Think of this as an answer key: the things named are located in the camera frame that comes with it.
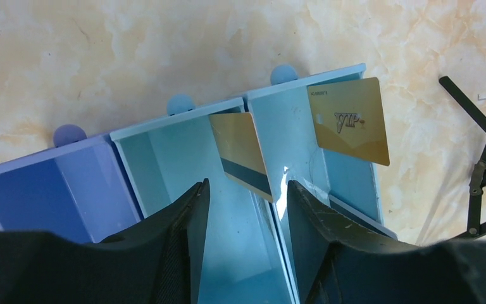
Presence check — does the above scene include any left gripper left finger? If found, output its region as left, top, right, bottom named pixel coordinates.
left=0, top=180, right=210, bottom=303

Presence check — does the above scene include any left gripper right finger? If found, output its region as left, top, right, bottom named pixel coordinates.
left=287, top=180, right=486, bottom=303

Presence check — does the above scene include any card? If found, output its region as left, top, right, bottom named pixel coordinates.
left=307, top=77, right=390, bottom=166
left=209, top=112, right=273, bottom=203

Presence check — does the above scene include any blue compartment organizer box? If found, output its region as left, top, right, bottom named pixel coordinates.
left=0, top=64, right=390, bottom=303

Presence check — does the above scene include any black tripod stand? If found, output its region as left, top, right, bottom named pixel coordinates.
left=439, top=76, right=486, bottom=239

